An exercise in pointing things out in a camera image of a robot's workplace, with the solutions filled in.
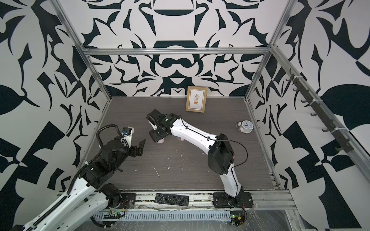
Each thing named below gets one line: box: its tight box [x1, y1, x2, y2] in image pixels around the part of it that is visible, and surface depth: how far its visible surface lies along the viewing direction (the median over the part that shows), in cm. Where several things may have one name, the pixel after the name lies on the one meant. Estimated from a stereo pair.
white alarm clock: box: [236, 119, 255, 134], surface depth 101 cm
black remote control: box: [154, 193, 190, 207], surface depth 76 cm
